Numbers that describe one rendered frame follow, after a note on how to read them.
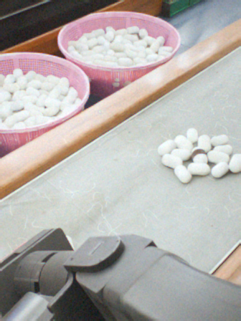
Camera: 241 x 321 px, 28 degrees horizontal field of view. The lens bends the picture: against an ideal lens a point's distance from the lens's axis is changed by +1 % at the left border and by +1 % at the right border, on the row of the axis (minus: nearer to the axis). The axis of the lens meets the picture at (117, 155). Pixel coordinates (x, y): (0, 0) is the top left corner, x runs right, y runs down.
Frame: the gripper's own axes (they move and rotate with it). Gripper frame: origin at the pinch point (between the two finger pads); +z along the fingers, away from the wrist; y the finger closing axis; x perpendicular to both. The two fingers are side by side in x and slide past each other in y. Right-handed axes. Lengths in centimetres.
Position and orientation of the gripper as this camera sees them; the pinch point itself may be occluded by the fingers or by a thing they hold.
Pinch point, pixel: (3, 275)
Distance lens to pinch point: 62.0
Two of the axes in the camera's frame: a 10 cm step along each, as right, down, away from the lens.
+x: 4.6, 8.7, 1.7
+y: -6.7, 4.6, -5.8
